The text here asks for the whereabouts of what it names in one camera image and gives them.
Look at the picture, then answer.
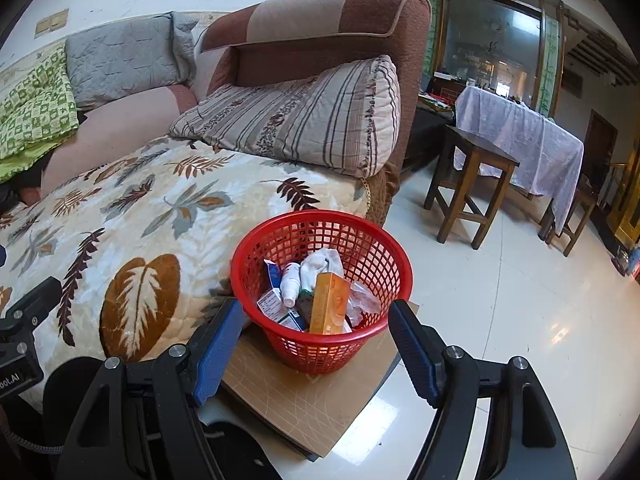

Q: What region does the white printed box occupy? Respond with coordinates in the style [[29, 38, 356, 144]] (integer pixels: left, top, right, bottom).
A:
[[256, 287, 301, 326]]

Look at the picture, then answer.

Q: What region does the wooden framed glass partition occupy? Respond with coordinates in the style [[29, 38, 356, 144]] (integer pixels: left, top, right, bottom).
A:
[[420, 0, 566, 121]]

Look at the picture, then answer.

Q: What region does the braided cable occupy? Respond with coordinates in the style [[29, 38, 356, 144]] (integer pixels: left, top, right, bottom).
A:
[[0, 422, 63, 456]]

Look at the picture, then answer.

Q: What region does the red plastic basket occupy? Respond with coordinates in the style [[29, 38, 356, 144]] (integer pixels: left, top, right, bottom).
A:
[[230, 210, 413, 375]]

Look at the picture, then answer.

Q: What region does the striped pillow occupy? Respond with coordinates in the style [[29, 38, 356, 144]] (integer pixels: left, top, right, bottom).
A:
[[169, 55, 402, 178]]

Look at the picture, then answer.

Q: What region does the green patterned quilt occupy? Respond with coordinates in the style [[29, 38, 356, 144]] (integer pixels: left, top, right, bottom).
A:
[[0, 42, 80, 184]]

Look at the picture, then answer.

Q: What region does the small blue container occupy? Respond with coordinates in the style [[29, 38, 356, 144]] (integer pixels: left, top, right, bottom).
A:
[[612, 247, 640, 281]]

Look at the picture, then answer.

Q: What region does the dark cloth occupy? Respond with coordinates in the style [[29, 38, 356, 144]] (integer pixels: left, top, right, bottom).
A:
[[0, 155, 56, 211]]

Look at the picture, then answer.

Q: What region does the dark wooden stool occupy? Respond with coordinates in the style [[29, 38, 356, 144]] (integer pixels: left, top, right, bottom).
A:
[[539, 185, 601, 258], [424, 125, 521, 251]]

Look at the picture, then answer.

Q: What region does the clear plastic wrap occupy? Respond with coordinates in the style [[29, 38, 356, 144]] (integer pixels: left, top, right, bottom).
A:
[[345, 280, 382, 328]]

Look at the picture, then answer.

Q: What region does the table with lilac cloth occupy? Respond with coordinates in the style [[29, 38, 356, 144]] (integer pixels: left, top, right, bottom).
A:
[[454, 85, 585, 235]]

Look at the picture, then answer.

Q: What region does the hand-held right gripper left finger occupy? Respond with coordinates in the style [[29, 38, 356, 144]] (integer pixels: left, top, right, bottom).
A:
[[57, 297, 246, 480]]

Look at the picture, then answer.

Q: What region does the white cloth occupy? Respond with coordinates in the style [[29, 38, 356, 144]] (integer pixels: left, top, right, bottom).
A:
[[299, 249, 345, 296]]

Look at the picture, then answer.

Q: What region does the small wall plaque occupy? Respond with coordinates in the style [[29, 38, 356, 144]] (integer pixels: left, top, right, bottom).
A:
[[35, 8, 69, 36]]

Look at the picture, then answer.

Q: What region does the dark wooden door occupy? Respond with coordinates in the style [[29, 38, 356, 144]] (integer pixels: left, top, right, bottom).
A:
[[582, 109, 621, 193]]

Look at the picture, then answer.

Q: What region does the orange box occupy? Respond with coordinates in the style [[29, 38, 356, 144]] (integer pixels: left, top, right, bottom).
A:
[[309, 272, 352, 336]]

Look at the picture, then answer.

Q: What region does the brown cardboard sheet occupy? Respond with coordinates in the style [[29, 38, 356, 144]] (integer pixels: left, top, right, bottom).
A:
[[220, 300, 421, 461]]

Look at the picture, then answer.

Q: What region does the leaf-print blanket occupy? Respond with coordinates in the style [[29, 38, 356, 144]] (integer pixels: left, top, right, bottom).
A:
[[0, 135, 371, 411]]

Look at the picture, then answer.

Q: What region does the grey quilted cushion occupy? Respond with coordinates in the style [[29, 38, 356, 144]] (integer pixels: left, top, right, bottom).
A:
[[65, 11, 198, 111]]

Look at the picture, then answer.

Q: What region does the golden cabinet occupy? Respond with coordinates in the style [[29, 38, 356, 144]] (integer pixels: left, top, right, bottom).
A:
[[605, 140, 640, 256]]

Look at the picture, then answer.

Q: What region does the brown and pink sofa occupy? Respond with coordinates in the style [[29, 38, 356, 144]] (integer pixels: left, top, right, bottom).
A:
[[40, 0, 433, 228]]

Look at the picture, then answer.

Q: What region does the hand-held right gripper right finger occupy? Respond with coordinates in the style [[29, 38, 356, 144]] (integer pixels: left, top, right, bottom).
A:
[[389, 299, 578, 480]]

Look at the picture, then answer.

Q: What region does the white spray bottle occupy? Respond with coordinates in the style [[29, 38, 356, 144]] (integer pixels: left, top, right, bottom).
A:
[[280, 262, 302, 308]]

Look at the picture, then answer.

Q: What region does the black low table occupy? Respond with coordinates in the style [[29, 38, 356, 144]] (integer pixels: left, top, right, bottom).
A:
[[402, 105, 457, 173]]

